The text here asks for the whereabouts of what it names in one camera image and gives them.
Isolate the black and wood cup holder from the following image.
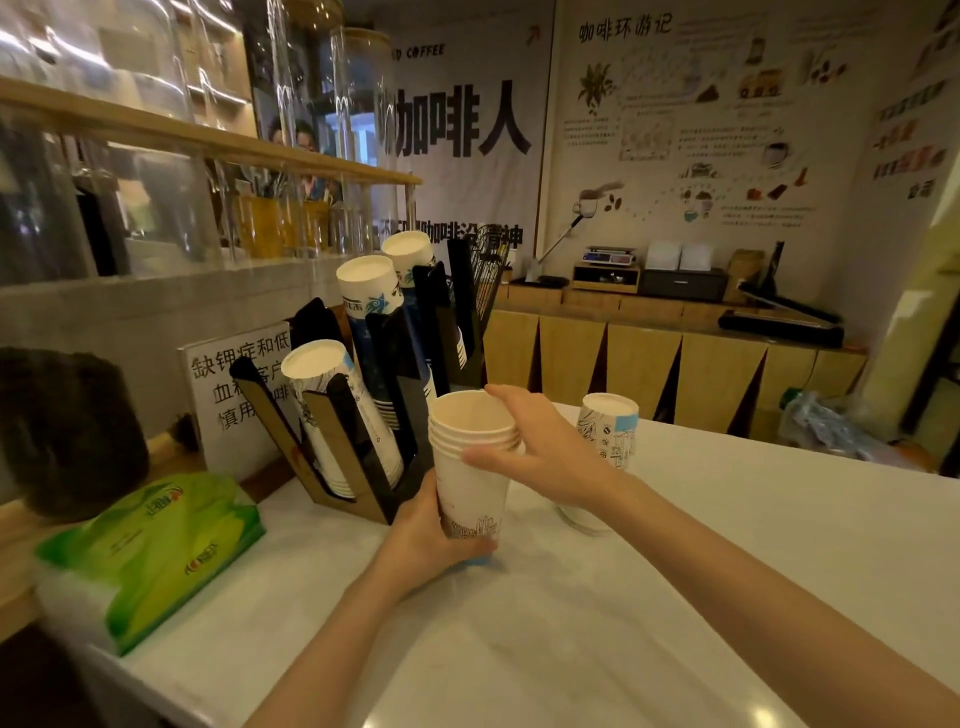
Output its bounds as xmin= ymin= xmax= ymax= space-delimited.
xmin=228 ymin=238 xmax=490 ymax=526

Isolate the brown paper bag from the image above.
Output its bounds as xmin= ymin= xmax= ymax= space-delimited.
xmin=724 ymin=248 xmax=767 ymax=306

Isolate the upturned printed paper cup stack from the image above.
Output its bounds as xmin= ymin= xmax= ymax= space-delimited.
xmin=557 ymin=392 xmax=641 ymax=536

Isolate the white notice sign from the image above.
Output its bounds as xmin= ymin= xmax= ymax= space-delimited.
xmin=177 ymin=321 xmax=303 ymax=482

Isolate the wooden shelf board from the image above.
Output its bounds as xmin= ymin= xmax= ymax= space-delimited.
xmin=0 ymin=75 xmax=424 ymax=189

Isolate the small wooden box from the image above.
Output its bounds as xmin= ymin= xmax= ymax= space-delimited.
xmin=570 ymin=262 xmax=643 ymax=296

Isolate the green tissue pack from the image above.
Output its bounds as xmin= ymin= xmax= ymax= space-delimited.
xmin=33 ymin=471 xmax=267 ymax=658

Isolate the black appliance box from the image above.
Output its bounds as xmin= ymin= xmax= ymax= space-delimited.
xmin=637 ymin=267 xmax=730 ymax=304

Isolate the black flat machine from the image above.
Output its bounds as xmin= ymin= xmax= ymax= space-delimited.
xmin=717 ymin=240 xmax=846 ymax=351

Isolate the amber drinking glasses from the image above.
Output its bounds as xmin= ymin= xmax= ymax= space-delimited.
xmin=231 ymin=191 xmax=333 ymax=261

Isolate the wooden panelled counter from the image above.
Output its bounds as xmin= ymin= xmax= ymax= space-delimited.
xmin=482 ymin=283 xmax=871 ymax=445

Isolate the person's left forearm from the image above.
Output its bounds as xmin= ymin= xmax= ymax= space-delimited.
xmin=244 ymin=564 xmax=421 ymax=728

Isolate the person's left hand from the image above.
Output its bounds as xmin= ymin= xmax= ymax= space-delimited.
xmin=372 ymin=468 xmax=498 ymax=595

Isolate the short paper cup stack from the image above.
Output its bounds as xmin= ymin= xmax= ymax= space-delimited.
xmin=280 ymin=339 xmax=406 ymax=501

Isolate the black wire rack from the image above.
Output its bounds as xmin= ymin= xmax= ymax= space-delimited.
xmin=469 ymin=223 xmax=513 ymax=335

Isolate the illustrated wall poster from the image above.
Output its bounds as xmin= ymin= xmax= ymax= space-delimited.
xmin=540 ymin=0 xmax=871 ymax=275

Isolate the large glass jar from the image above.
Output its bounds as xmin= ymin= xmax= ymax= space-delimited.
xmin=0 ymin=0 xmax=198 ymax=125

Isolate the slim paper cup stack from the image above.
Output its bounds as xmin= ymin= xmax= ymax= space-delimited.
xmin=380 ymin=229 xmax=471 ymax=370

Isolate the dark fuzzy object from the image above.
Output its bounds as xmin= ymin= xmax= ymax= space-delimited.
xmin=0 ymin=345 xmax=151 ymax=525

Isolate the tall glass jar wooden lid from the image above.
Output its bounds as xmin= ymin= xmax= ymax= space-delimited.
xmin=330 ymin=26 xmax=399 ymax=170

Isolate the stack of nested paper cups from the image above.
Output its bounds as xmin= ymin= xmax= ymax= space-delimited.
xmin=427 ymin=389 xmax=524 ymax=543

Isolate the clear plastic bag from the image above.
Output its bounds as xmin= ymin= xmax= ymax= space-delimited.
xmin=776 ymin=388 xmax=927 ymax=472

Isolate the tall blue-print paper cup stack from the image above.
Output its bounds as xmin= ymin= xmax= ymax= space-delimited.
xmin=335 ymin=255 xmax=438 ymax=435

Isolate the person's right forearm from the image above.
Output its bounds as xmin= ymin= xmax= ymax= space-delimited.
xmin=596 ymin=471 xmax=960 ymax=728

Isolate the person's right hand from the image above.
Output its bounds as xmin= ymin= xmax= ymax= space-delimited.
xmin=460 ymin=384 xmax=627 ymax=513

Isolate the white banner with black letters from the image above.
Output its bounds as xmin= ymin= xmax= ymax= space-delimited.
xmin=378 ymin=0 xmax=558 ymax=260

